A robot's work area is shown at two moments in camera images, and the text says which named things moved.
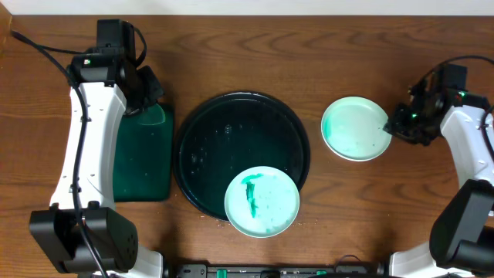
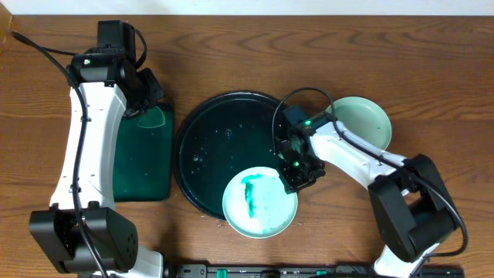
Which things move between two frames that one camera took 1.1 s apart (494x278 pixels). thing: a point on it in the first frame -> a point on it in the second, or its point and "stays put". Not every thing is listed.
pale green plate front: (262, 201) stays put
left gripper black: (150, 91) stays put
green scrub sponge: (153, 115) stays put
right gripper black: (394, 126) -> (292, 183)
